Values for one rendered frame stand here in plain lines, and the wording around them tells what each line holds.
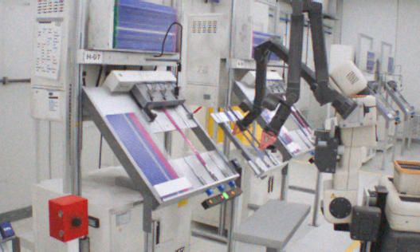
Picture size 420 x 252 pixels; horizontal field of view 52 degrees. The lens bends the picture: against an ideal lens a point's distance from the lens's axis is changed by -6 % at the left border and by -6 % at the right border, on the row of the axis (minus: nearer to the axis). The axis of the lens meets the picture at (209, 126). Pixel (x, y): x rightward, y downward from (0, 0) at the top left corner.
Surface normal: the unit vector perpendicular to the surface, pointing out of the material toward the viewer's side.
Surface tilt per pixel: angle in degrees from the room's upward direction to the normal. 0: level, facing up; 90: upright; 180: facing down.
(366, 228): 90
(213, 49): 90
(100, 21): 90
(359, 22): 90
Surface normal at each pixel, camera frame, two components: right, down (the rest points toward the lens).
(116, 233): 0.83, 0.11
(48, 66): -0.55, 0.18
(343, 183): -0.24, 0.12
